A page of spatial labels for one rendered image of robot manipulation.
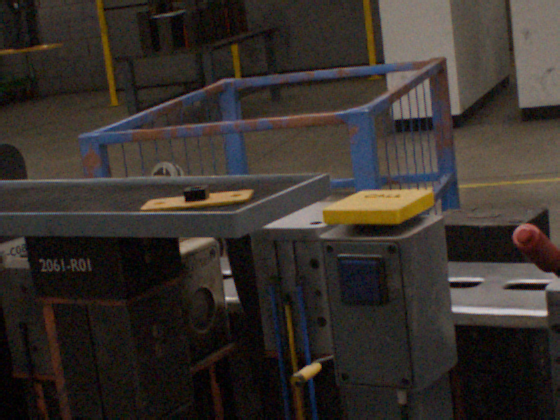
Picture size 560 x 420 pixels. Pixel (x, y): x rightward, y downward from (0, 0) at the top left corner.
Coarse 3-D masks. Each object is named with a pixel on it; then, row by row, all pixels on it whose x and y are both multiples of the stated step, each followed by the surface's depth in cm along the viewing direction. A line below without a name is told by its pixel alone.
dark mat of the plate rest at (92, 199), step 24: (0, 192) 117; (24, 192) 115; (48, 192) 113; (72, 192) 111; (96, 192) 110; (120, 192) 108; (144, 192) 106; (168, 192) 105; (216, 192) 102; (264, 192) 99
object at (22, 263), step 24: (24, 264) 126; (0, 288) 127; (24, 288) 125; (24, 312) 126; (24, 336) 126; (24, 360) 128; (48, 360) 126; (24, 384) 130; (48, 384) 128; (48, 408) 129
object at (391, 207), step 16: (368, 192) 93; (384, 192) 92; (400, 192) 92; (416, 192) 91; (432, 192) 91; (336, 208) 89; (352, 208) 88; (368, 208) 88; (384, 208) 87; (400, 208) 87; (416, 208) 89; (336, 224) 89; (352, 224) 89; (368, 224) 89; (384, 224) 87
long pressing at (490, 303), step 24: (456, 264) 134; (480, 264) 132; (504, 264) 131; (528, 264) 130; (456, 288) 124; (480, 288) 123; (504, 288) 123; (240, 312) 130; (456, 312) 117; (480, 312) 115; (504, 312) 114; (528, 312) 113
